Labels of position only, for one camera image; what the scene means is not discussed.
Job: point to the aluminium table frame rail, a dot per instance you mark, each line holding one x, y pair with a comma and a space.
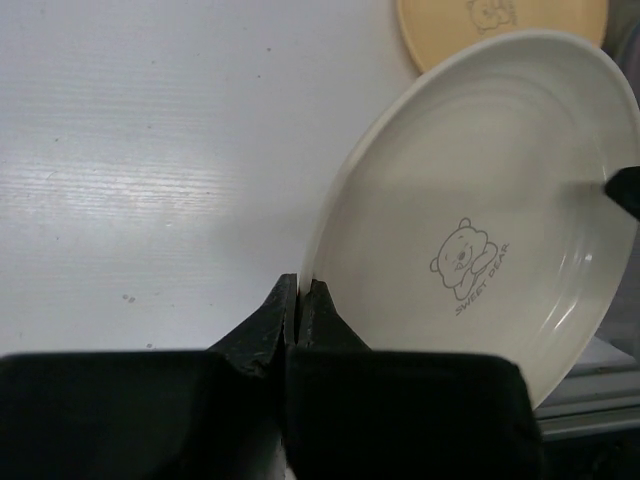
600, 394

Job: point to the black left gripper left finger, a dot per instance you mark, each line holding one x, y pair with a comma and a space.
152, 414

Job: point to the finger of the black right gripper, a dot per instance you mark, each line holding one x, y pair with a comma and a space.
623, 188

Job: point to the cream plastic plate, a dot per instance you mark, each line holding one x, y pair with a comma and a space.
470, 217

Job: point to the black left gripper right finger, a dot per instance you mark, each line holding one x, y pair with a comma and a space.
357, 413

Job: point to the orange plastic plate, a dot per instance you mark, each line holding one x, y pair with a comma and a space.
434, 30

